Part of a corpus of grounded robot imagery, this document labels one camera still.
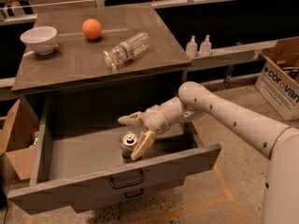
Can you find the grey metal shelf rail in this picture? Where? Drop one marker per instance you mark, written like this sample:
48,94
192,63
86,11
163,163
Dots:
232,55

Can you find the orange fruit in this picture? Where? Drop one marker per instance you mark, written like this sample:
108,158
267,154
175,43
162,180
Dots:
92,29

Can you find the black top drawer handle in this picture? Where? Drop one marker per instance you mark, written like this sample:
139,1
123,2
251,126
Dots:
126,180

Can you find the hand sanitizer bottle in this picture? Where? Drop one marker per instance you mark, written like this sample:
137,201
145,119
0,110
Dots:
205,47
191,48

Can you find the left hand sanitizer bottle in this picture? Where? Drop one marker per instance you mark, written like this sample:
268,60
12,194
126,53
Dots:
191,48

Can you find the brown cardboard box left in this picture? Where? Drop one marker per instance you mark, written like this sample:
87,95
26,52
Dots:
17,140

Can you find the clear plastic water bottle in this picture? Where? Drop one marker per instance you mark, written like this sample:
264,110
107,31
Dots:
127,50

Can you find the grey cabinet with counter top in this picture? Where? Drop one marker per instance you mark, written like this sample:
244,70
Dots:
74,88

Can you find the open grey top drawer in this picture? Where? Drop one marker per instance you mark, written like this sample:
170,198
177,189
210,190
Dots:
73,167

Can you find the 7up soda can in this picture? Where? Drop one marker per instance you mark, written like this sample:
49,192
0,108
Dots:
128,143

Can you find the black lower drawer handle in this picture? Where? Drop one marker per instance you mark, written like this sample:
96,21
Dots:
133,193

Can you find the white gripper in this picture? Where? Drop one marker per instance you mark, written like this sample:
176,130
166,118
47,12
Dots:
156,118

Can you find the white ceramic bowl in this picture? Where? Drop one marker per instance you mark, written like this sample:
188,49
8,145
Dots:
41,40

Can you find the black drawer handle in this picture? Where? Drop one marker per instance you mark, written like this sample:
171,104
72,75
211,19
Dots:
133,193
126,180

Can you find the right hand sanitizer bottle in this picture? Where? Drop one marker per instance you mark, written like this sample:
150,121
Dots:
205,47

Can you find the white corovan cardboard box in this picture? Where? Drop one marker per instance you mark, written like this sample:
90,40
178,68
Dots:
276,82

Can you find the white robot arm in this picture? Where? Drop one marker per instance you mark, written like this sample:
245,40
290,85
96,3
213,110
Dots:
277,141

